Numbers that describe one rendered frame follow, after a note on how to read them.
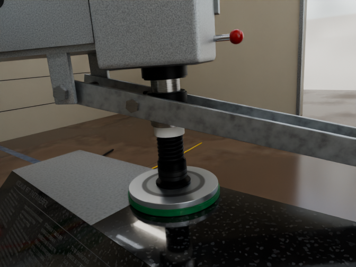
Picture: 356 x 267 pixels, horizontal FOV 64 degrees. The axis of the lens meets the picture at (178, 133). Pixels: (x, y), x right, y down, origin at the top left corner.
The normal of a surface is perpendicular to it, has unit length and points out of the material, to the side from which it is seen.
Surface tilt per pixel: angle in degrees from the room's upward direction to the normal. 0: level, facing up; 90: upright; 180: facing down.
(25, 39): 90
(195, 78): 90
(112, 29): 90
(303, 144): 90
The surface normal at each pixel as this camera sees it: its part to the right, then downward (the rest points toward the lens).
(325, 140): -0.25, 0.26
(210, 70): -0.64, 0.24
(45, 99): 0.76, 0.11
